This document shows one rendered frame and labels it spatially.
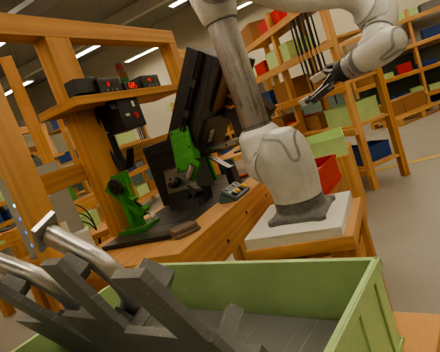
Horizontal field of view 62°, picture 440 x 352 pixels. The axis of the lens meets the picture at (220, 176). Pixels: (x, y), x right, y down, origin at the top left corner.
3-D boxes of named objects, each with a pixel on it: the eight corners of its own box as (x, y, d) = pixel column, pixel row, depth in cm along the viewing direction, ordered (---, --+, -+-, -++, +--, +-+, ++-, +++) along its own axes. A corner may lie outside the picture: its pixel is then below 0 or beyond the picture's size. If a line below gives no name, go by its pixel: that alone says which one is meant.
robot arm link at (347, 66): (348, 59, 121) (334, 68, 127) (365, 78, 124) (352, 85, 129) (355, 42, 125) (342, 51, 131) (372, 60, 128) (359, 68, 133)
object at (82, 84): (103, 91, 177) (97, 77, 176) (79, 93, 164) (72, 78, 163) (92, 96, 181) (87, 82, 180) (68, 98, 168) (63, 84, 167)
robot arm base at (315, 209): (338, 193, 124) (334, 177, 123) (325, 220, 105) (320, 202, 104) (287, 201, 133) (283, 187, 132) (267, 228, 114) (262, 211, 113)
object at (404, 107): (415, 112, 806) (410, 92, 800) (447, 107, 729) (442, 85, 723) (371, 130, 775) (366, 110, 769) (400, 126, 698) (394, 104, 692)
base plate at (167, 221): (269, 163, 233) (269, 160, 233) (179, 237, 139) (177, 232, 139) (214, 178, 254) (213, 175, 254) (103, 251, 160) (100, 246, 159)
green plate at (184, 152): (205, 167, 183) (196, 126, 185) (195, 167, 176) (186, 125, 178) (186, 172, 189) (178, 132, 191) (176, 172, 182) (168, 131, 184)
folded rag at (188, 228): (195, 225, 140) (192, 218, 139) (202, 229, 133) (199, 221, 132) (170, 237, 136) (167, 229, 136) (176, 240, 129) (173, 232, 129)
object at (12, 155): (221, 172, 273) (176, 42, 259) (60, 275, 145) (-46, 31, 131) (211, 174, 277) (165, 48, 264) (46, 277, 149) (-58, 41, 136)
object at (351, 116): (371, 192, 390) (305, -38, 356) (274, 181, 609) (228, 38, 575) (411, 174, 405) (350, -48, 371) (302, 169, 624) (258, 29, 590)
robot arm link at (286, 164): (283, 210, 107) (261, 138, 103) (264, 199, 125) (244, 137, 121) (333, 191, 110) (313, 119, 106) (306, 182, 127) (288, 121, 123)
